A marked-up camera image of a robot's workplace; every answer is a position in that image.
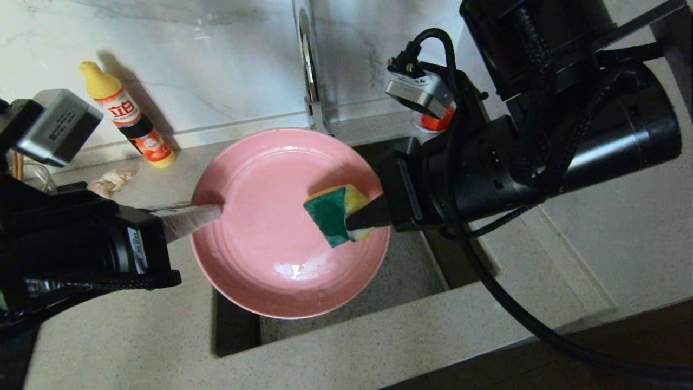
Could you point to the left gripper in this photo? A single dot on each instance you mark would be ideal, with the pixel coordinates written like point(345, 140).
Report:
point(141, 244)

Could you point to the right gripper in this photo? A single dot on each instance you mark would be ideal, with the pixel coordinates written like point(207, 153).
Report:
point(465, 173)

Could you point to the yellow green sponge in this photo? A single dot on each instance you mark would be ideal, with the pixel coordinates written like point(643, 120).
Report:
point(330, 216)

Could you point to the pink plate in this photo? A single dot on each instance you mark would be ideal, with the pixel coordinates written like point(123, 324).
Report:
point(260, 244)

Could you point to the orange dish soap bottle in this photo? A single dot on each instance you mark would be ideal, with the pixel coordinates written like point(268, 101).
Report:
point(127, 114)

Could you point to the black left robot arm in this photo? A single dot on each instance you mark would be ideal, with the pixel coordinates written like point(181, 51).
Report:
point(43, 244)

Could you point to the stainless steel sink basin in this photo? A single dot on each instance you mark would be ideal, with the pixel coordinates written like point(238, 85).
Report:
point(400, 281)

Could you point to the crumpled paper scrap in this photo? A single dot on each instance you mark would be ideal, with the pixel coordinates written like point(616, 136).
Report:
point(111, 181)

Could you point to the red tomato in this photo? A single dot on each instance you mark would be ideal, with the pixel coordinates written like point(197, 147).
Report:
point(436, 122)

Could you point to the clear glass bowl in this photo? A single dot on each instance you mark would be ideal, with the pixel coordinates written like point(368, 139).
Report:
point(38, 179)

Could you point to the chrome faucet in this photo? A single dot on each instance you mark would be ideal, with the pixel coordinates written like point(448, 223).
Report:
point(309, 65)

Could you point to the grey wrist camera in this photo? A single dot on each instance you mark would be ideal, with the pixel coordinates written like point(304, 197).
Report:
point(57, 127)
point(419, 89)

